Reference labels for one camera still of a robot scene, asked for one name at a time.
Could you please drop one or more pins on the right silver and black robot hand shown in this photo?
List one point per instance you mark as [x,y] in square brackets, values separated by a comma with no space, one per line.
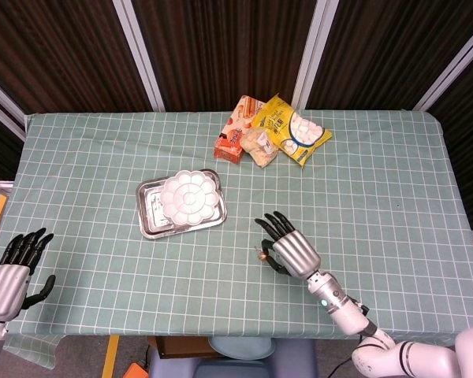
[295,252]

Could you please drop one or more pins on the left silver and black robot hand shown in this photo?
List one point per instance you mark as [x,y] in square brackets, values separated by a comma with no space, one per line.
[4,287]

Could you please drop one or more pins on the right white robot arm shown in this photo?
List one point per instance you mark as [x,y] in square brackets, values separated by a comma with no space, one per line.
[347,311]

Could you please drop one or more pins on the green checked tablecloth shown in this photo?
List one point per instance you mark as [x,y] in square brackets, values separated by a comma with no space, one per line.
[339,197]

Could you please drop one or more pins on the clear bag of beige snacks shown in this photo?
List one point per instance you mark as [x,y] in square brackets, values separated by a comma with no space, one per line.
[256,151]

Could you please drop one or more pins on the white flower-shaped paint palette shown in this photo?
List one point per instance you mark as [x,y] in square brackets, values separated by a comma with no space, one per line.
[189,197]

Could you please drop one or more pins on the orange snack box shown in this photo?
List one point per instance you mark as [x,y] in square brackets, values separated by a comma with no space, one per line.
[230,147]

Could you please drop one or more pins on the dark brown screen panel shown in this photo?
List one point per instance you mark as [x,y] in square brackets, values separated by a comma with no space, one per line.
[63,47]
[220,47]
[378,47]
[469,138]
[0,153]

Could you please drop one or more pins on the yellow marshmallow bag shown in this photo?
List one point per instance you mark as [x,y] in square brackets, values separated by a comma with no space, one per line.
[276,118]

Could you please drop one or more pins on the pale blue robot body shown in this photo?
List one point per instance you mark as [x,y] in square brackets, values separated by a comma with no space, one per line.
[220,366]

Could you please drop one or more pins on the brown cardboard box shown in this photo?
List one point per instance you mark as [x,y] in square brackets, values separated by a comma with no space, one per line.
[181,346]

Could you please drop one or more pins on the stainless steel tray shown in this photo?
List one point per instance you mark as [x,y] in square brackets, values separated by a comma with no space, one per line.
[150,212]

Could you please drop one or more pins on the orange floor object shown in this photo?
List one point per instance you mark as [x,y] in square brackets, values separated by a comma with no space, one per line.
[136,371]

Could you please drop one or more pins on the white screen frame post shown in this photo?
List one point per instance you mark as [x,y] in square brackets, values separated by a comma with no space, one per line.
[4,108]
[142,59]
[313,59]
[457,69]

